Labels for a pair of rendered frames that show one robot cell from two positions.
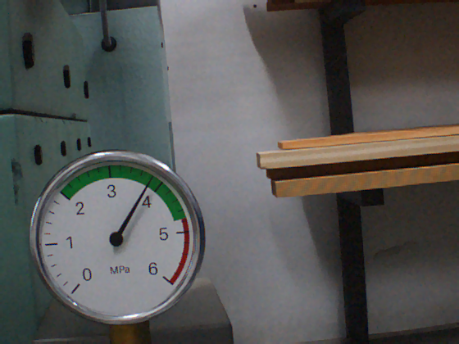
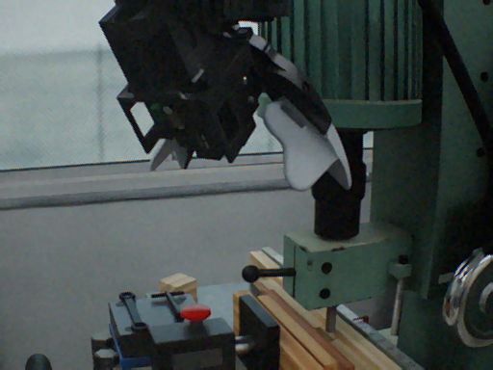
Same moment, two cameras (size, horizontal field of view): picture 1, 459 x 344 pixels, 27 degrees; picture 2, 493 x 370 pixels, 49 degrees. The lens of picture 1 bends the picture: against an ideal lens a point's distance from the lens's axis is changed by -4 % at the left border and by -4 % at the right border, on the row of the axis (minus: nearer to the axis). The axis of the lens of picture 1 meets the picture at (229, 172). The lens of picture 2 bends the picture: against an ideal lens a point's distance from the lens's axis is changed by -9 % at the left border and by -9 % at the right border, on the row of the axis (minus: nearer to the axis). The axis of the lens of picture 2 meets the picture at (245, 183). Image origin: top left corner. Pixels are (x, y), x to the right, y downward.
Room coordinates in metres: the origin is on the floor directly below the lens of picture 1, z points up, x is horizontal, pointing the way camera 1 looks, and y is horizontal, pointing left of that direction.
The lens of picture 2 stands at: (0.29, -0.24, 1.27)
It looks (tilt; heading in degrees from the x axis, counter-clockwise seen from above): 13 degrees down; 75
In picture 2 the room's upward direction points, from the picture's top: straight up
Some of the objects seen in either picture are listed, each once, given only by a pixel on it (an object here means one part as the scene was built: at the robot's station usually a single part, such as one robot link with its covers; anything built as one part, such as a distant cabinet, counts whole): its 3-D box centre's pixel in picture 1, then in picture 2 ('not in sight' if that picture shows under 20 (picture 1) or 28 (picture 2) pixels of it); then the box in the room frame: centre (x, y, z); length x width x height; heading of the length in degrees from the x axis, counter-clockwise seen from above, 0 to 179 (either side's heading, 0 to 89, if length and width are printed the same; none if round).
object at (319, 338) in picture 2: not in sight; (300, 340); (0.52, 0.35, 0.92); 0.23 x 0.02 x 0.05; 95
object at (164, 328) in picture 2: not in sight; (166, 330); (0.35, 0.30, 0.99); 0.13 x 0.11 x 0.06; 95
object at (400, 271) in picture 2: not in sight; (397, 295); (0.61, 0.28, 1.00); 0.02 x 0.02 x 0.10; 5
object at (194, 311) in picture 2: not in sight; (195, 311); (0.38, 0.27, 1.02); 0.03 x 0.03 x 0.01
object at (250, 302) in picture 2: not in sight; (232, 348); (0.42, 0.31, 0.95); 0.09 x 0.07 x 0.09; 95
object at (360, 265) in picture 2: not in sight; (350, 269); (0.56, 0.32, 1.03); 0.14 x 0.07 x 0.09; 5
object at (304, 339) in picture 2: not in sight; (292, 345); (0.50, 0.34, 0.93); 0.20 x 0.02 x 0.06; 95
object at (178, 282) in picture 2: not in sight; (178, 293); (0.40, 0.55, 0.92); 0.04 x 0.04 x 0.04; 36
